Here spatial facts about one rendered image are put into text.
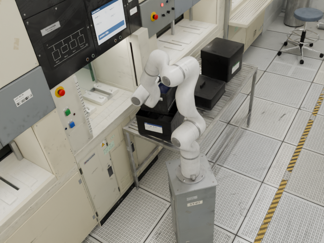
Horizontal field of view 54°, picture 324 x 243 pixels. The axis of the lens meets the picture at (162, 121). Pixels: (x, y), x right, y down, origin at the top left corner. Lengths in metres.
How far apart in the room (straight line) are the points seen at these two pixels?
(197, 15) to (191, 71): 2.17
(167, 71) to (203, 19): 2.23
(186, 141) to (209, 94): 0.88
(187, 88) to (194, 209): 0.90
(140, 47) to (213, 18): 1.49
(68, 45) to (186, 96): 0.72
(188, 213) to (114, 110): 0.95
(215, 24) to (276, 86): 1.17
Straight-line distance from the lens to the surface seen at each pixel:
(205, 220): 2.34
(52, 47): 1.82
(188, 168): 1.98
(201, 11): 3.69
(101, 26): 2.06
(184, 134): 1.74
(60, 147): 2.06
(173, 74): 1.52
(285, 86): 4.27
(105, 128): 2.33
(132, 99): 1.93
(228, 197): 2.92
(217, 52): 2.80
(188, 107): 1.67
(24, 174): 2.23
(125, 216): 2.86
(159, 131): 2.28
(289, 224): 2.87
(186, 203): 2.11
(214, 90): 2.59
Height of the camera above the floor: 2.36
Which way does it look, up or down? 41 degrees down
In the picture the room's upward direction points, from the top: 6 degrees counter-clockwise
